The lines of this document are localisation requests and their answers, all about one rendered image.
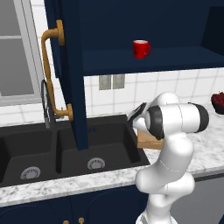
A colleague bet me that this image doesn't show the grey dishwasher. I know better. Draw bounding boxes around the grey dishwasher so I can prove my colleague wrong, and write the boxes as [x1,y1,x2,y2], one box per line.
[170,174,224,224]

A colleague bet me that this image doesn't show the black double sink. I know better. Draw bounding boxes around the black double sink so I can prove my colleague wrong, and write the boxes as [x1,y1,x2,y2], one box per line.
[0,113,151,188]

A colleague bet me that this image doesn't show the red mug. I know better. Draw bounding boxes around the red mug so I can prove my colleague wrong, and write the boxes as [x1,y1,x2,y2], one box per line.
[132,39,152,60]

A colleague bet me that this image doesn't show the dark bowl of red fruit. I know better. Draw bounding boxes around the dark bowl of red fruit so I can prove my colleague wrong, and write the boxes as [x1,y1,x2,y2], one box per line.
[210,91,224,116]

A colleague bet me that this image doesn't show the dark grey tap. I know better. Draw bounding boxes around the dark grey tap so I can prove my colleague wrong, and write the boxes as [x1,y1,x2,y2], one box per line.
[40,79,58,130]

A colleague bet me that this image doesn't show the navy wall cabinet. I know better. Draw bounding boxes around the navy wall cabinet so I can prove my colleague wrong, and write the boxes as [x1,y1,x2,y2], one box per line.
[78,0,224,77]

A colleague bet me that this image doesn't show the brass cabinet door handle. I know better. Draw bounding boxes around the brass cabinet door handle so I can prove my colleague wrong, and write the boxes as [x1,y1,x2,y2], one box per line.
[40,19,74,123]

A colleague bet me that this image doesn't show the navy base cupboard door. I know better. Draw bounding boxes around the navy base cupboard door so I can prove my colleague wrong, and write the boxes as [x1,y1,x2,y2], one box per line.
[0,197,72,224]
[69,186,150,224]

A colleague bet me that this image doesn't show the navy cabinet door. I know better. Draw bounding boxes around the navy cabinet door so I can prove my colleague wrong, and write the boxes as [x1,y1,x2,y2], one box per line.
[43,0,89,151]

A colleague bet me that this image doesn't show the grey wall socket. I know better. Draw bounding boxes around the grey wall socket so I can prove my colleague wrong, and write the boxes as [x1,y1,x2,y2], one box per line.
[112,73,126,90]
[98,74,113,91]

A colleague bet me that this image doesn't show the grey framed window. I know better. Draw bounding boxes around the grey framed window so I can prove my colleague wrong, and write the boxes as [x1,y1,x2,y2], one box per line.
[0,0,46,108]

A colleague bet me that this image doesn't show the wooden tray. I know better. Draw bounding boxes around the wooden tray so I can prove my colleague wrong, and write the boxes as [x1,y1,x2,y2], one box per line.
[136,128,165,151]

